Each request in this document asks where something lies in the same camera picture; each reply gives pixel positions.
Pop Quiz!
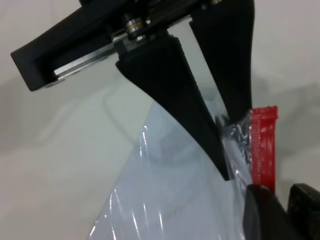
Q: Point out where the clear plastic red-zip bag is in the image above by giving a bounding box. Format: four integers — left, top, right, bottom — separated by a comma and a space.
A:
87, 96, 279, 240

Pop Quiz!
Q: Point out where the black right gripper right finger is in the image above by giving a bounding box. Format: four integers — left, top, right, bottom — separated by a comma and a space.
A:
287, 182, 320, 240

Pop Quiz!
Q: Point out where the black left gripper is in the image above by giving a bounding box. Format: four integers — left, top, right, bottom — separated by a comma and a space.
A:
10, 0, 216, 92

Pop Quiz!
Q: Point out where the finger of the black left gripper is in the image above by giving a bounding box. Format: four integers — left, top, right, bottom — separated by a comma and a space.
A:
188, 0, 256, 125
114, 35, 231, 182

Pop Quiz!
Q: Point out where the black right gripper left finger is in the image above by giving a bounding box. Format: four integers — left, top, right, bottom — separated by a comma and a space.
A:
242, 183, 291, 240

